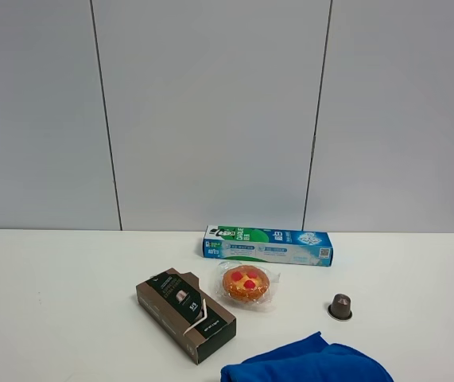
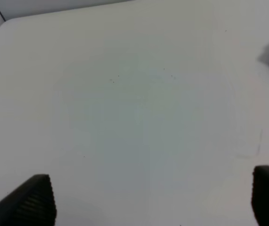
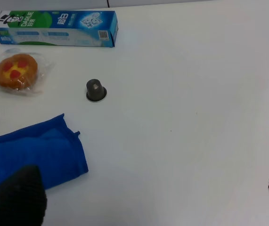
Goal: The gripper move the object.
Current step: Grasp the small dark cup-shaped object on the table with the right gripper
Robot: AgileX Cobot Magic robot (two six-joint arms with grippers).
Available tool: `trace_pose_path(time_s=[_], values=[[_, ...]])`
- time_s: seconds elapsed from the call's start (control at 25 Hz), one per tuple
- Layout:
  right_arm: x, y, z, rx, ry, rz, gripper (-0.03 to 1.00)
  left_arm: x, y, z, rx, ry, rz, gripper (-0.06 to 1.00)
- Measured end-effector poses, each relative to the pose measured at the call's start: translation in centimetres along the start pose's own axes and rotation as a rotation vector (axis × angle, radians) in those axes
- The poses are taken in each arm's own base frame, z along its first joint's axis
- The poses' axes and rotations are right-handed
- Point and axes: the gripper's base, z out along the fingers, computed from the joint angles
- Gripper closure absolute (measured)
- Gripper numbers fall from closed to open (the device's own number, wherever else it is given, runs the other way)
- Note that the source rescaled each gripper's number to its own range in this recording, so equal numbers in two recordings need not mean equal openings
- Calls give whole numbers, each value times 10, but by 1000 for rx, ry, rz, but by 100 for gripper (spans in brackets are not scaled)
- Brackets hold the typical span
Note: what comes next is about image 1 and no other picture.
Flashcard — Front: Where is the brown coffee capsule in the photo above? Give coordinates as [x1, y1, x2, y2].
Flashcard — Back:
[328, 294, 352, 321]

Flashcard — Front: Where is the blue cloth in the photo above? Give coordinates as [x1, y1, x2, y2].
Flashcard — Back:
[220, 332, 393, 382]

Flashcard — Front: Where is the green blue toothpaste box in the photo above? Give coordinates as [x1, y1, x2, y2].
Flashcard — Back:
[203, 225, 333, 267]

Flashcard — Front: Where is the wrapped fruit tart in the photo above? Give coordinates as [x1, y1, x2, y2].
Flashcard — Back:
[211, 261, 280, 312]

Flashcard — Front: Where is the dark brown capsule box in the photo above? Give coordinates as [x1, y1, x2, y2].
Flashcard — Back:
[136, 268, 237, 364]

